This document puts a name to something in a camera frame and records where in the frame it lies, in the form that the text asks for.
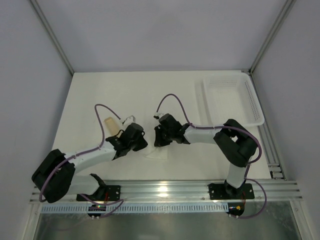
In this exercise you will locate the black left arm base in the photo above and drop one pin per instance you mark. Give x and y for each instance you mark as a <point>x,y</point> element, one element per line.
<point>106,194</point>

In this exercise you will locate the aluminium frame post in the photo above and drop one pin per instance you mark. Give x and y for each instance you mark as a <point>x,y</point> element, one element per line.
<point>51,34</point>
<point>272,33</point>

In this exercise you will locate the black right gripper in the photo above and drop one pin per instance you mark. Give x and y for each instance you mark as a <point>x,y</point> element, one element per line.
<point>160,136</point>

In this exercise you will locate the slotted white cable duct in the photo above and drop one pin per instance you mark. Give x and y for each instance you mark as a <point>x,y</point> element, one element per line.
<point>136,208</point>

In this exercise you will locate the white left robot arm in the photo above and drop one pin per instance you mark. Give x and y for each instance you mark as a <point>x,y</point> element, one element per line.
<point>57,175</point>

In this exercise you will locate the aluminium front rail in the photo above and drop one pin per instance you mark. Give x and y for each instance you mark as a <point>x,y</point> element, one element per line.
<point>178,191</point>

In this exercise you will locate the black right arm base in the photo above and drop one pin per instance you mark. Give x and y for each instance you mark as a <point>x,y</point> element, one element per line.
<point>224,191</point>

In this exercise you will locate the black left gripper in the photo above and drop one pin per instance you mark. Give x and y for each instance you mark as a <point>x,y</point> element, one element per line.
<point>139,137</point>

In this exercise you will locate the white paper napkin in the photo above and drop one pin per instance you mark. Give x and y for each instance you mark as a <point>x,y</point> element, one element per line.
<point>156,153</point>

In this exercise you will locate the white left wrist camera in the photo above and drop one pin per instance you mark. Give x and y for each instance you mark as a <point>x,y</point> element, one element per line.
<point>130,119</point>

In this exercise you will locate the beige utensil case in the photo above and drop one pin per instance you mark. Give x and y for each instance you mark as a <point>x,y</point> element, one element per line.
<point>112,127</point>

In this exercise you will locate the right aluminium frame post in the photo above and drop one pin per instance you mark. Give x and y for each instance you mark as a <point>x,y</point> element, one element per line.
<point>272,33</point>

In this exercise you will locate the left aluminium frame post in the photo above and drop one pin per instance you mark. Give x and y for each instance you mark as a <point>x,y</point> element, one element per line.
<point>51,34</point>

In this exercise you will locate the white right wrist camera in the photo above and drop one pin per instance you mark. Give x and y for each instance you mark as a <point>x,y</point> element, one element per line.
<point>158,115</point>

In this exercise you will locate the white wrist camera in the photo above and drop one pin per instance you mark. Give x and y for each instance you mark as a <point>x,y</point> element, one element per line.
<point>130,119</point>
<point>158,115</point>

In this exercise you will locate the white perforated plastic basket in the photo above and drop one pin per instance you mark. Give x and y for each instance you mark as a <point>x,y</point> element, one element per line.
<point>223,95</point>

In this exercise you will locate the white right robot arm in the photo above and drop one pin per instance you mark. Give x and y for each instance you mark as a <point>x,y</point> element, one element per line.
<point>238,145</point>

